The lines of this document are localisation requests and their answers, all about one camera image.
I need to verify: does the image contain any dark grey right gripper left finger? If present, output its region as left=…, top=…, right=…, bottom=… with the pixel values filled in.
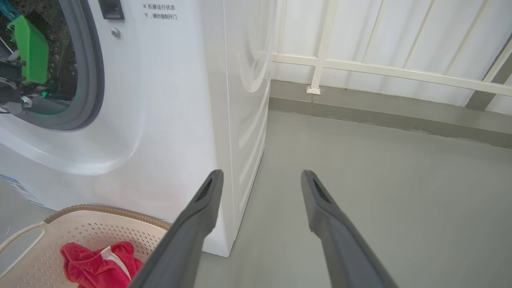
left=129, top=169, right=224, bottom=288

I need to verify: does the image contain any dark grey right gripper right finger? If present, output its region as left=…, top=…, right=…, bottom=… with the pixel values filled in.
left=300, top=170, right=398, bottom=288

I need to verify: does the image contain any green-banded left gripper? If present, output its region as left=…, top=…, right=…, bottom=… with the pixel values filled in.
left=0, top=15, right=49, bottom=114

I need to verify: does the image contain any red garment with white stripes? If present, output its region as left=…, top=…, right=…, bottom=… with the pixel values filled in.
left=60, top=241, right=144, bottom=288

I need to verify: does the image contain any cream perforated laundry basket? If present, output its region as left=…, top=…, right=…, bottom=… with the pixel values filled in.
left=0, top=204, right=172, bottom=288

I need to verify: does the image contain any white front-load washing machine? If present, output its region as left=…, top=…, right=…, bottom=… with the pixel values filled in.
left=0, top=0, right=277, bottom=257

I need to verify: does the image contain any white metal railing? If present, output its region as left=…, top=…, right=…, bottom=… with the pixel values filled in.
left=270, top=0, right=512, bottom=97

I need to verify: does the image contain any teal left wrist cable connector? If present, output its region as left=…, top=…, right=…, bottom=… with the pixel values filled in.
left=0, top=0, right=20, bottom=21

